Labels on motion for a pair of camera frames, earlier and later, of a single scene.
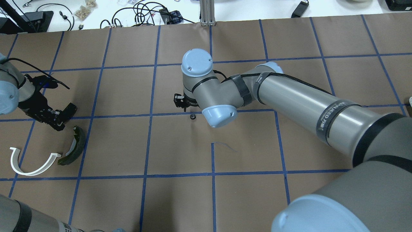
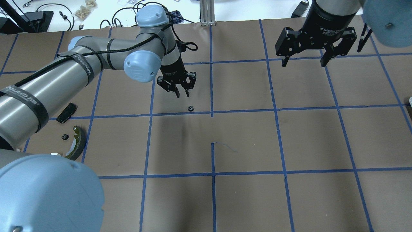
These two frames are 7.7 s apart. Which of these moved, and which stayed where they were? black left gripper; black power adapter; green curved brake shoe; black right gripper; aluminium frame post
Moved: black right gripper; black left gripper
Stayed: aluminium frame post; green curved brake shoe; black power adapter
